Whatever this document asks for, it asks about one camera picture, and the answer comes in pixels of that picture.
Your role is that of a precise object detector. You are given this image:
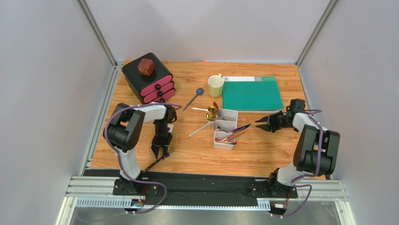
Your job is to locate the pale yellow mug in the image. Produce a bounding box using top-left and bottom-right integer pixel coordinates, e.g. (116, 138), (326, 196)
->
(208, 74), (224, 98)

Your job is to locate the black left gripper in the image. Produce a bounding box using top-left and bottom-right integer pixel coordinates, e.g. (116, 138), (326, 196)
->
(151, 119), (173, 158)

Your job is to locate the blue grey plastic spoon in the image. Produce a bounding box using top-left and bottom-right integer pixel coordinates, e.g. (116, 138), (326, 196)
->
(183, 88), (204, 111)

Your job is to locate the red brown cube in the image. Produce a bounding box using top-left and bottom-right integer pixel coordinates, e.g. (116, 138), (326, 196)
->
(137, 58), (155, 76)

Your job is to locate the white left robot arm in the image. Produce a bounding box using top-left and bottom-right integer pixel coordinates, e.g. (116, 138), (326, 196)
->
(103, 101), (181, 195)

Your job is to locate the iridescent purple knife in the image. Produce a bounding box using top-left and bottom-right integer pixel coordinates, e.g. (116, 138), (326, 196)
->
(228, 124), (251, 134)

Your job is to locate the white compartment organizer box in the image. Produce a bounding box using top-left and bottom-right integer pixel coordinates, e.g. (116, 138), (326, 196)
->
(213, 109), (238, 150)

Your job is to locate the black pink drawer box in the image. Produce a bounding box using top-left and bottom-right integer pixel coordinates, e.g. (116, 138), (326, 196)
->
(122, 52), (176, 104)

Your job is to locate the white handled ladle spoon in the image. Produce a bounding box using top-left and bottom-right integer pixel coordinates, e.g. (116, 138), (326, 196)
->
(187, 121), (214, 138)

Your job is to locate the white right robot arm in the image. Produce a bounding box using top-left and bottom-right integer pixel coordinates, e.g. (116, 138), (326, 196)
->
(256, 98), (340, 188)

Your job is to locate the white ceramic spoon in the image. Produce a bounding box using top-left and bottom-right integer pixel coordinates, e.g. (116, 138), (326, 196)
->
(192, 107), (209, 112)

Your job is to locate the green notebook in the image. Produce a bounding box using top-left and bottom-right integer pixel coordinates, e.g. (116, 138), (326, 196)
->
(222, 76), (283, 112)

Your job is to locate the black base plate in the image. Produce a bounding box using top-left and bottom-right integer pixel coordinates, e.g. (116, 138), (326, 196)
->
(113, 172), (298, 207)

